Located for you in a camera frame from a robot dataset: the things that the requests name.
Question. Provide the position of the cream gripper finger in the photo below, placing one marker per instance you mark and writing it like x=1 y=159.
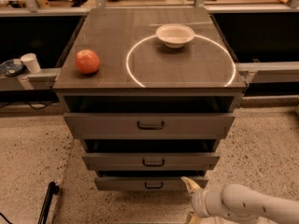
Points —
x=191 y=185

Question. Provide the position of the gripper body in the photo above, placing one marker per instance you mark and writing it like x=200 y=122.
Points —
x=199 y=202

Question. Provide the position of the grey drawer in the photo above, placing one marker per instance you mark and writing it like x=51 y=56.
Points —
x=140 y=183
x=146 y=126
x=150 y=161

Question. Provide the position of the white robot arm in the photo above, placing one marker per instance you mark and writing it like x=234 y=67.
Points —
x=239 y=204

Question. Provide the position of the grey drawer cabinet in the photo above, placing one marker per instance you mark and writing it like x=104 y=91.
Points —
x=138 y=73

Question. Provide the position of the black bar on floor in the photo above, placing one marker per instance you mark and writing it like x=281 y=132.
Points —
x=53 y=189

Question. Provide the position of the white bowl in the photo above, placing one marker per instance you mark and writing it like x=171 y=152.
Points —
x=175 y=36

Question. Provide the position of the red apple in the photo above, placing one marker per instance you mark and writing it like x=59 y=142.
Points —
x=87 y=61

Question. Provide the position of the white paper cup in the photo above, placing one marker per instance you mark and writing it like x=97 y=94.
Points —
x=31 y=63

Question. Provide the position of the dark blue plate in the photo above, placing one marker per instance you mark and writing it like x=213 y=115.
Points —
x=12 y=67

